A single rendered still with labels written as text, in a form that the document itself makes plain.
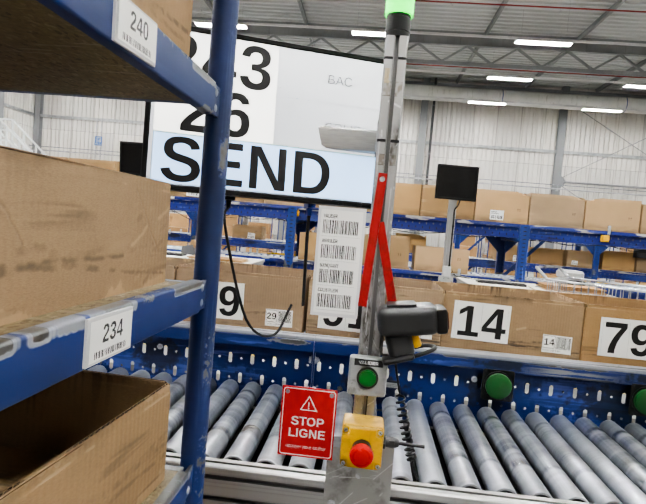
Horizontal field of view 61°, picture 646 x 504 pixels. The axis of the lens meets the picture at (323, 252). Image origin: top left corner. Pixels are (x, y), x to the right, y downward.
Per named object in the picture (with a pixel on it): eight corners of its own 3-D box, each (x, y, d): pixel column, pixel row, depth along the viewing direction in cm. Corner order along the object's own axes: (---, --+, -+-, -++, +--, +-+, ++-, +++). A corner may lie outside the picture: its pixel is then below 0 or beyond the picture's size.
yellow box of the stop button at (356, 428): (338, 471, 91) (341, 428, 90) (340, 450, 99) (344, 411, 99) (426, 481, 90) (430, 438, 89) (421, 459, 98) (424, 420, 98)
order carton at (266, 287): (171, 322, 163) (175, 265, 162) (202, 308, 192) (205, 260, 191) (302, 335, 160) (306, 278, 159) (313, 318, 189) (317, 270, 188)
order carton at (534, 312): (438, 349, 156) (444, 290, 156) (427, 330, 186) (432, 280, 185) (580, 363, 153) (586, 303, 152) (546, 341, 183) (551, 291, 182)
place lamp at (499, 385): (484, 398, 148) (487, 373, 148) (483, 397, 150) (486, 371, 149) (511, 401, 148) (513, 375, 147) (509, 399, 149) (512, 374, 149)
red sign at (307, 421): (277, 454, 99) (282, 385, 98) (277, 452, 100) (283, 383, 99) (365, 464, 98) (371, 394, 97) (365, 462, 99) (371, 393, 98)
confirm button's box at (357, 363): (346, 395, 96) (349, 356, 95) (347, 389, 99) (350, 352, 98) (385, 399, 95) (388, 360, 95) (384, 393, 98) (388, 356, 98)
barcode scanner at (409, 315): (451, 365, 91) (448, 303, 90) (379, 368, 92) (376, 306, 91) (446, 356, 97) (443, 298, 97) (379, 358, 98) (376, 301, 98)
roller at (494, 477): (492, 516, 100) (495, 490, 100) (450, 418, 152) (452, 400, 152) (520, 520, 100) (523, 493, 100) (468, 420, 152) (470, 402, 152)
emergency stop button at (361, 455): (347, 468, 88) (350, 444, 88) (348, 457, 93) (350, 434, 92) (372, 471, 88) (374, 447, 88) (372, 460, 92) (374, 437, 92)
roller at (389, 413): (386, 503, 102) (388, 477, 102) (380, 410, 154) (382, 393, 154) (413, 506, 102) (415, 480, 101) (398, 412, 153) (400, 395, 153)
